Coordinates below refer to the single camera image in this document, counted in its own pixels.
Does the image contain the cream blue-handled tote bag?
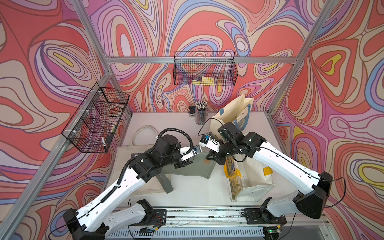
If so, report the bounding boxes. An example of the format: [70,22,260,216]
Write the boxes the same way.
[210,95,254,140]

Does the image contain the aluminium frame post left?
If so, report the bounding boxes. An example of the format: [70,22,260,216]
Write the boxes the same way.
[70,0,134,116]

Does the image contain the black cup of sticks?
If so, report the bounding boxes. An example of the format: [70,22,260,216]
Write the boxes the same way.
[195,100,208,125]

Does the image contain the aluminium frame post right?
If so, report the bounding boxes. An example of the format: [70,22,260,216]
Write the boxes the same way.
[266,1,339,118]

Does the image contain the yellow sticky notes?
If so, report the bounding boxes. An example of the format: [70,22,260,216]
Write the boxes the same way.
[191,77,215,86]

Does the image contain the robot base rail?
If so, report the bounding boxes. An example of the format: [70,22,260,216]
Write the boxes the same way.
[80,205,331,240]

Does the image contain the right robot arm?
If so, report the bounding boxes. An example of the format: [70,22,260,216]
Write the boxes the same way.
[198,123,336,219]

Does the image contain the black wire basket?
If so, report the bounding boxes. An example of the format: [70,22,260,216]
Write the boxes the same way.
[173,50,239,87]
[62,83,130,154]

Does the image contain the aluminium frame crossbar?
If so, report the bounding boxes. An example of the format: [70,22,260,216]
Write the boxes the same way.
[104,56,299,64]

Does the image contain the aluminium frame post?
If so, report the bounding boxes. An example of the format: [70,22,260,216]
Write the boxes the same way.
[266,1,339,118]
[70,0,134,116]

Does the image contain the black wire basket back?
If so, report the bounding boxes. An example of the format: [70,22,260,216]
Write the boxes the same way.
[173,50,239,87]

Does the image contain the white yellow-handled bag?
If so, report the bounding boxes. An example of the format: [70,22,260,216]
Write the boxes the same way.
[224,156,275,202]

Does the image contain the olive green canvas bag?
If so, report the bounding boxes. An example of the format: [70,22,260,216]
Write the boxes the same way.
[156,151,217,194]

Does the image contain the black wire basket left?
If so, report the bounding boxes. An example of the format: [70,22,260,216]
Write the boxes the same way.
[62,83,130,154]

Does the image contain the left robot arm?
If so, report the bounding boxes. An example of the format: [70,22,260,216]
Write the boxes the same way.
[63,128,202,240]

